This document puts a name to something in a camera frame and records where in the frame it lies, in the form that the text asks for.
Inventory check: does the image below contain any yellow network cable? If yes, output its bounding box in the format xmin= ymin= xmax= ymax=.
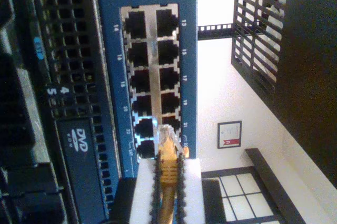
xmin=157 ymin=124 xmax=190 ymax=224

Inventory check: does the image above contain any dark framed window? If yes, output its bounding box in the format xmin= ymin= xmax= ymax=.
xmin=202 ymin=149 xmax=306 ymax=224

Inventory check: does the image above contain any black rack server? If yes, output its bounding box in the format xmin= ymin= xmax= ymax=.
xmin=0 ymin=0 xmax=124 ymax=224

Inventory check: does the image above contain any black metal grille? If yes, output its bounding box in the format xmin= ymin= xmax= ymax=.
xmin=231 ymin=0 xmax=290 ymax=93

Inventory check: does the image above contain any framed wall picture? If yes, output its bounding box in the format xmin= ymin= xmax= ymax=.
xmin=217 ymin=120 xmax=243 ymax=150

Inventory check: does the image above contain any blue network switch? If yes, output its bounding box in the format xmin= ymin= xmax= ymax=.
xmin=94 ymin=0 xmax=199 ymax=175

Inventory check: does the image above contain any black perforated rail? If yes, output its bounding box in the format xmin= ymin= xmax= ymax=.
xmin=197 ymin=23 xmax=235 ymax=38

